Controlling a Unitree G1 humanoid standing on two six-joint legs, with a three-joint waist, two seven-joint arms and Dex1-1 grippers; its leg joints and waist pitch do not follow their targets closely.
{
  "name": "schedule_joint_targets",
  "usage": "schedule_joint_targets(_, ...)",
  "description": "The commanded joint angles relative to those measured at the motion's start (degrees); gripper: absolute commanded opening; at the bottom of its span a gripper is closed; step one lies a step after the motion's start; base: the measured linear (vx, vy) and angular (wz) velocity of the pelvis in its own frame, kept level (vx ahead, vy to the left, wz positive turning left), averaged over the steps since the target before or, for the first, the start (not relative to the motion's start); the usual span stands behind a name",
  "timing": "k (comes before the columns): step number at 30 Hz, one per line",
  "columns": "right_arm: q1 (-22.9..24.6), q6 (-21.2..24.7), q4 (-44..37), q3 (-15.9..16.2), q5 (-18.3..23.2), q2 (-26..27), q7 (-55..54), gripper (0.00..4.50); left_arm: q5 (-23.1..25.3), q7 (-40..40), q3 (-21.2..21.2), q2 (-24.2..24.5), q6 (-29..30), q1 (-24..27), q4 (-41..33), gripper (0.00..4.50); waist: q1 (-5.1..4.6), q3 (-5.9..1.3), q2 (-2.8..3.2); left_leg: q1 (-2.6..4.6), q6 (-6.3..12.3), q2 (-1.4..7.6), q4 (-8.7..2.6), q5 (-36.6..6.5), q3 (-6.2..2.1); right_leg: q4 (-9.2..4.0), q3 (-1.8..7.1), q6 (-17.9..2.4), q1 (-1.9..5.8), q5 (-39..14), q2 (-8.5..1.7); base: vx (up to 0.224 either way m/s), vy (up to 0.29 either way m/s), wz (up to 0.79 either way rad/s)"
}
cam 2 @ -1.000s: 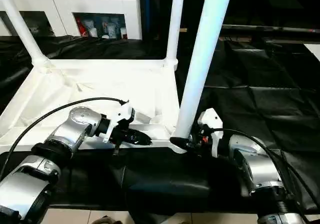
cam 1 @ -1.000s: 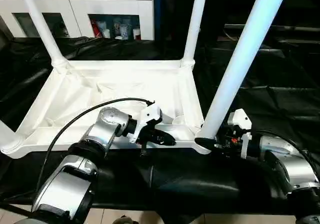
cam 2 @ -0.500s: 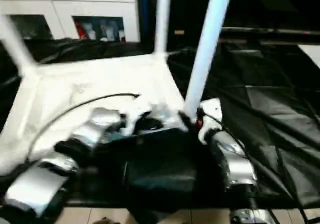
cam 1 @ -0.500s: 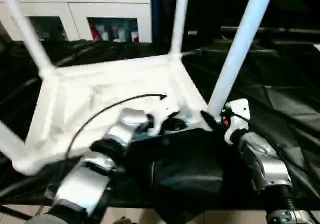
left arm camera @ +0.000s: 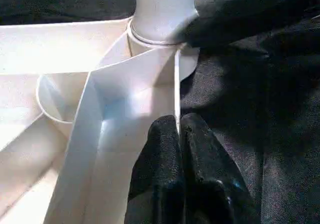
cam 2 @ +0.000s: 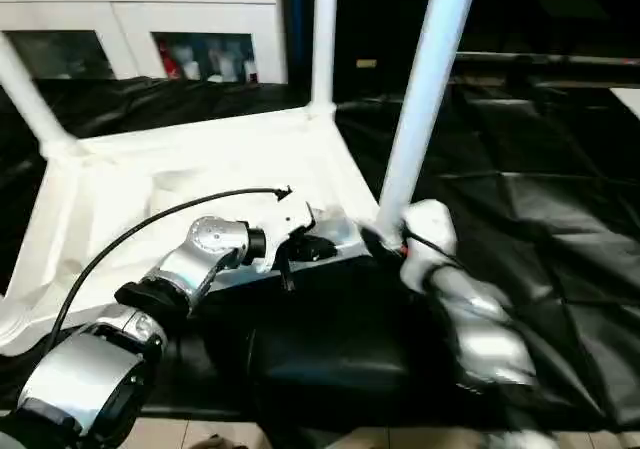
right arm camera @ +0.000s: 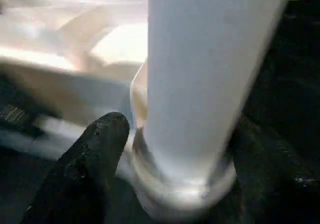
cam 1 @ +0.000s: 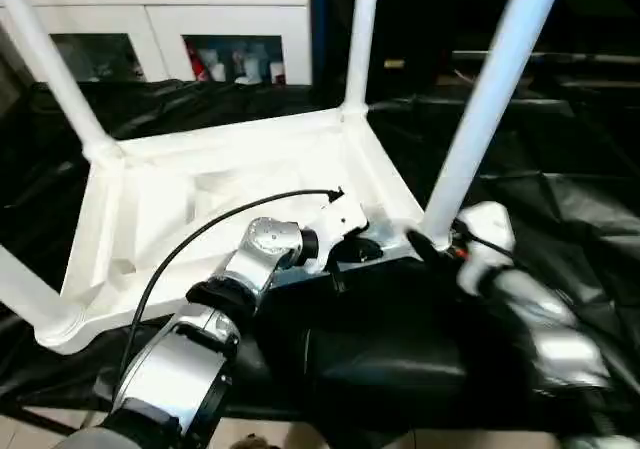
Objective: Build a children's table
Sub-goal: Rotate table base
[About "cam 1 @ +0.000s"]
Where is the white plastic table top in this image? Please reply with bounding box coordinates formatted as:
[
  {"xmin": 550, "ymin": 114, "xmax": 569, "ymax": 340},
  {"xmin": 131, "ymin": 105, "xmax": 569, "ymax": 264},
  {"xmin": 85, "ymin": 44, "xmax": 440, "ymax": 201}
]
[{"xmin": 32, "ymin": 104, "xmax": 426, "ymax": 356}]

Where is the white cabinet with glass doors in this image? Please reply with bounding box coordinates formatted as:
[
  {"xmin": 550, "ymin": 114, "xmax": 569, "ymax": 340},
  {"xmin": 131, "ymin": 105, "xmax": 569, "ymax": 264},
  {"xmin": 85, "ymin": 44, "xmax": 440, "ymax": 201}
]
[{"xmin": 0, "ymin": 0, "xmax": 314, "ymax": 86}]

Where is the red item behind glass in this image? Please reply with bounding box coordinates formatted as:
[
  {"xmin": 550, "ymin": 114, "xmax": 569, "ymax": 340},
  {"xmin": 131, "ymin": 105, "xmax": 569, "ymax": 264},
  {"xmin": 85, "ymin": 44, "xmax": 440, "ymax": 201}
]
[{"xmin": 185, "ymin": 41, "xmax": 209, "ymax": 83}]

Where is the grey robot torso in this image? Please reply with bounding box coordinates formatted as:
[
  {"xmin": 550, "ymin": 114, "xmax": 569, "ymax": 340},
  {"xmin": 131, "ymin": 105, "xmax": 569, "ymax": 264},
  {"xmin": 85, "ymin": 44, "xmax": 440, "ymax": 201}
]
[{"xmin": 62, "ymin": 421, "xmax": 141, "ymax": 449}]

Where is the long black rod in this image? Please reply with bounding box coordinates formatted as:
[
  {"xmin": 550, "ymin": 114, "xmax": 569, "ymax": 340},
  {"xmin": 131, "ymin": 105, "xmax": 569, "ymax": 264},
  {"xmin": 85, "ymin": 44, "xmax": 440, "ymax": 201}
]
[{"xmin": 452, "ymin": 51, "xmax": 640, "ymax": 68}]

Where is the white plastic table leg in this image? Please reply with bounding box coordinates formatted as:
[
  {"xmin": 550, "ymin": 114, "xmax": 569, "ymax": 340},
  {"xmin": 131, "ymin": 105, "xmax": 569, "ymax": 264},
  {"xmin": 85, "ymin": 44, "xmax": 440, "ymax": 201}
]
[
  {"xmin": 422, "ymin": 0, "xmax": 570, "ymax": 250},
  {"xmin": 0, "ymin": 246, "xmax": 84, "ymax": 343},
  {"xmin": 0, "ymin": 0, "xmax": 124, "ymax": 163},
  {"xmin": 342, "ymin": 0, "xmax": 382, "ymax": 120}
]

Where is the grey rounded robot foot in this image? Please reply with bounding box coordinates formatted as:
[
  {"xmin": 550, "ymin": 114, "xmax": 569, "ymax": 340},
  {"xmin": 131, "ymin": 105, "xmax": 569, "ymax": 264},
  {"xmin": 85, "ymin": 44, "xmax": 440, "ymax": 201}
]
[{"xmin": 234, "ymin": 433, "xmax": 271, "ymax": 449}]

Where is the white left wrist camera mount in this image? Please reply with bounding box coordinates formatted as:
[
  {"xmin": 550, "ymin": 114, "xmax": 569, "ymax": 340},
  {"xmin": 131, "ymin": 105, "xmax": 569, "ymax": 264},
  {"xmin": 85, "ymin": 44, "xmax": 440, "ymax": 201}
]
[{"xmin": 304, "ymin": 196, "xmax": 371, "ymax": 275}]

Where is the black mat cover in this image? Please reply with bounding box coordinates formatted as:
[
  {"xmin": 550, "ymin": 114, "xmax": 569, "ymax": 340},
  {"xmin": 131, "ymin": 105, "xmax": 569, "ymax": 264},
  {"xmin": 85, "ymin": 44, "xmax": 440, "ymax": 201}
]
[{"xmin": 0, "ymin": 78, "xmax": 640, "ymax": 445}]

